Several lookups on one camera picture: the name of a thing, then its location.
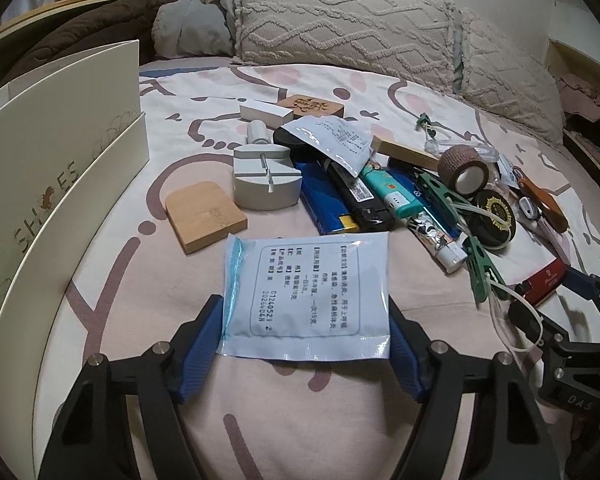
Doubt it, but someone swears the slim blue lighter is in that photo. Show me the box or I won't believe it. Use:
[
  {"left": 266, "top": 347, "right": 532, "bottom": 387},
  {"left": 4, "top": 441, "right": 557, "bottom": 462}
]
[{"left": 389, "top": 170, "right": 463, "bottom": 241}]

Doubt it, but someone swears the white printed sachet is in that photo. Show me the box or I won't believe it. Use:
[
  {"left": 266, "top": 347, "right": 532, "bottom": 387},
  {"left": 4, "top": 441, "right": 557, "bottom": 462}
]
[{"left": 284, "top": 116, "right": 373, "bottom": 177}]

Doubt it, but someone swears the grey watch strap tool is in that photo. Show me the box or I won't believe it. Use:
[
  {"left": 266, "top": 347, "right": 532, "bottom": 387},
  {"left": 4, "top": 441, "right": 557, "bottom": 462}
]
[{"left": 232, "top": 119, "right": 303, "bottom": 211}]

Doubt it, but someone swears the red pocket case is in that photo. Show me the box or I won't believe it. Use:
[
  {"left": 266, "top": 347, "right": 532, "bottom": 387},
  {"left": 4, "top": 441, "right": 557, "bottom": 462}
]
[{"left": 515, "top": 256, "right": 568, "bottom": 306}]

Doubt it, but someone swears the pink printed bed sheet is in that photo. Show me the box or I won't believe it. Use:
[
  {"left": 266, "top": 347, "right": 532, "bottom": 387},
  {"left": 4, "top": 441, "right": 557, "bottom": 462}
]
[{"left": 45, "top": 52, "right": 600, "bottom": 480}]

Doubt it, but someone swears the large beige knitted pillow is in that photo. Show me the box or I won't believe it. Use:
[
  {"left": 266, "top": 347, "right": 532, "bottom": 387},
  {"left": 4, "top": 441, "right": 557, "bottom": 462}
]
[{"left": 232, "top": 0, "right": 461, "bottom": 92}]

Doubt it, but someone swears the pink clothes pile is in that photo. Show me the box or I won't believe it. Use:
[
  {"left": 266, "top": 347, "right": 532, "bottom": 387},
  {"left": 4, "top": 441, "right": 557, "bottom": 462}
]
[{"left": 555, "top": 75, "right": 600, "bottom": 121}]

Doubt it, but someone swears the clear plastic packet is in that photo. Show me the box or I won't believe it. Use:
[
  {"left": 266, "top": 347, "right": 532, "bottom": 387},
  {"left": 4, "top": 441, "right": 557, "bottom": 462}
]
[{"left": 425, "top": 137, "right": 501, "bottom": 166}]

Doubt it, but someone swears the engraved wooden block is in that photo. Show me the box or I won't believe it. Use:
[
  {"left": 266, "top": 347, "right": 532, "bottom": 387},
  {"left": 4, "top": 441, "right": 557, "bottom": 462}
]
[{"left": 280, "top": 93, "right": 346, "bottom": 120}]

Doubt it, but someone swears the cream open shelf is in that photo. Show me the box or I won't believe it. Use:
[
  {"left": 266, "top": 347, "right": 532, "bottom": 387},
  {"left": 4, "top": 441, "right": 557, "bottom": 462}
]
[{"left": 547, "top": 37, "right": 600, "bottom": 198}]

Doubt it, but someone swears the light blue printed sachet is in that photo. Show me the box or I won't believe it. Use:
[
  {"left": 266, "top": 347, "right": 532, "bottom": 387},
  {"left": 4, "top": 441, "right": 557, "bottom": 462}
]
[{"left": 215, "top": 231, "right": 393, "bottom": 362}]

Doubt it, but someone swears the pink nail file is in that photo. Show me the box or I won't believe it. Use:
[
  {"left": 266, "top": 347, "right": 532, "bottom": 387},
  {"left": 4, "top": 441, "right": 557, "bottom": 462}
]
[{"left": 537, "top": 215, "right": 573, "bottom": 266}]

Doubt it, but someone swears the white shoe box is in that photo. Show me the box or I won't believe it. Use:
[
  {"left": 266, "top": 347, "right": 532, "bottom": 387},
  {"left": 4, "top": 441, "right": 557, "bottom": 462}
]
[{"left": 0, "top": 39, "right": 150, "bottom": 466}]

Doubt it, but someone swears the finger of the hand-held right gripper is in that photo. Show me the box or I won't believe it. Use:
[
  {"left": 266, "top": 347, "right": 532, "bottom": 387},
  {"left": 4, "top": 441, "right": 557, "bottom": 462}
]
[
  {"left": 562, "top": 266, "right": 600, "bottom": 311},
  {"left": 509, "top": 299, "right": 568, "bottom": 361}
]

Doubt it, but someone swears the teal lighter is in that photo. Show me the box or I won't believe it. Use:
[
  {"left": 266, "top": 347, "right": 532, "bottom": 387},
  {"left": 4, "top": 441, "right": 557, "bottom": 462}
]
[{"left": 357, "top": 165, "right": 423, "bottom": 219}]

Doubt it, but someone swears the grey cushion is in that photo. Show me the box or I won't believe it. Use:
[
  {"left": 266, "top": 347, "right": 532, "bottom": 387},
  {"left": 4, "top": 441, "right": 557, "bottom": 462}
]
[{"left": 151, "top": 0, "right": 236, "bottom": 58}]

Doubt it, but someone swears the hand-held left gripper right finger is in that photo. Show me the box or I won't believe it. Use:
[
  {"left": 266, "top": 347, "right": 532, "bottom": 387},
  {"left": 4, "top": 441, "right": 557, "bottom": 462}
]
[{"left": 387, "top": 296, "right": 551, "bottom": 480}]

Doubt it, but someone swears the black oval case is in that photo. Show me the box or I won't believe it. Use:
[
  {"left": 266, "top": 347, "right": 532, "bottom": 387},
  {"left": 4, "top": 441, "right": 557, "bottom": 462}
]
[{"left": 272, "top": 125, "right": 331, "bottom": 161}]

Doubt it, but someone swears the black round tin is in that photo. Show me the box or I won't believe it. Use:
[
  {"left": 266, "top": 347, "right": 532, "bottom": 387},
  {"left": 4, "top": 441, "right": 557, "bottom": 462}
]
[{"left": 467, "top": 191, "right": 518, "bottom": 252}]

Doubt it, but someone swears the small beige knitted pillow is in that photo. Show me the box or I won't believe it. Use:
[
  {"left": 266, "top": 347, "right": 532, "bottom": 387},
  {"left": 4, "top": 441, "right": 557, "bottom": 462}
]
[{"left": 450, "top": 7, "right": 566, "bottom": 146}]

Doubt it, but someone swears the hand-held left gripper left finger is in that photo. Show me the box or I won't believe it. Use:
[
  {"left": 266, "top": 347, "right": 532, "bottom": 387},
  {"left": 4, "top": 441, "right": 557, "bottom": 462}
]
[{"left": 39, "top": 294, "right": 226, "bottom": 480}]

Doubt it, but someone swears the brown handled tool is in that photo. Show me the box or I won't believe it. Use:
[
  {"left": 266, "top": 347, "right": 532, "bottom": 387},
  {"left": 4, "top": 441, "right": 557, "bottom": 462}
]
[{"left": 512, "top": 167, "right": 570, "bottom": 233}]

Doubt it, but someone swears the rounded bamboo block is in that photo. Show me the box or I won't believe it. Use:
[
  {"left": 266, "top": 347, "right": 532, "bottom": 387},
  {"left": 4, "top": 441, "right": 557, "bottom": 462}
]
[{"left": 164, "top": 182, "right": 248, "bottom": 256}]

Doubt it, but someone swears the dark blue lighter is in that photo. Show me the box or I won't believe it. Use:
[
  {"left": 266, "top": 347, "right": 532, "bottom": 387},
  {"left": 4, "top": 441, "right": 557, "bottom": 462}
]
[{"left": 296, "top": 160, "right": 357, "bottom": 236}]

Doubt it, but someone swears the small green charm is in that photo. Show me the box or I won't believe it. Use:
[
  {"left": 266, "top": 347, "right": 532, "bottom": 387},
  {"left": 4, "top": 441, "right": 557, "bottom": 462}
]
[{"left": 415, "top": 115, "right": 438, "bottom": 141}]

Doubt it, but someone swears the plain wooden bar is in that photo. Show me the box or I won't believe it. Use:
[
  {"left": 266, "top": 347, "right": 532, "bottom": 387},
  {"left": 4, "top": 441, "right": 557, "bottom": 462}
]
[{"left": 370, "top": 135, "right": 443, "bottom": 171}]

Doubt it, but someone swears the brown bandage roll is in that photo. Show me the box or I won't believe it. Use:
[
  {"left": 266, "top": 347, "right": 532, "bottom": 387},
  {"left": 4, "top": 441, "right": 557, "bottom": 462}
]
[{"left": 439, "top": 145, "right": 497, "bottom": 200}]

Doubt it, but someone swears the green clip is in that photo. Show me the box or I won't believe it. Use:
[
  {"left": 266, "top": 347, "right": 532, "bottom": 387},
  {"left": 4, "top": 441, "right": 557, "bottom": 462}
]
[
  {"left": 416, "top": 172, "right": 476, "bottom": 221},
  {"left": 461, "top": 236, "right": 508, "bottom": 303}
]

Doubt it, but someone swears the small white rectangular box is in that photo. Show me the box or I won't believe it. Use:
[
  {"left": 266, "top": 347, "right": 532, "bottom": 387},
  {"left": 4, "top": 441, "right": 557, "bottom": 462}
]
[{"left": 239, "top": 100, "right": 295, "bottom": 133}]

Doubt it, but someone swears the brown folded blanket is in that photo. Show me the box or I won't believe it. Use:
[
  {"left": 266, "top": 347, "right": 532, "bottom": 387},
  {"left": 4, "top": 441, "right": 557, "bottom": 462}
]
[{"left": 0, "top": 0, "right": 191, "bottom": 106}]

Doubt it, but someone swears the small silver packet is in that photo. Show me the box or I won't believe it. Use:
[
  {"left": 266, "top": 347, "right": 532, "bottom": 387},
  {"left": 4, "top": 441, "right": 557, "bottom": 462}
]
[{"left": 497, "top": 157, "right": 518, "bottom": 186}]

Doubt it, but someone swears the patterned cream tube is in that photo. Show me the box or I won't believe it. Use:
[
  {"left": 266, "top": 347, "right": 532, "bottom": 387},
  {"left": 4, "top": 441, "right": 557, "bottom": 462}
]
[{"left": 405, "top": 210, "right": 468, "bottom": 275}]

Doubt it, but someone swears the black lighter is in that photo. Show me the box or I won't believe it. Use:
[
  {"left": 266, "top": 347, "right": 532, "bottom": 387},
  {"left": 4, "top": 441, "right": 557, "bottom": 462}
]
[{"left": 317, "top": 157, "right": 396, "bottom": 233}]

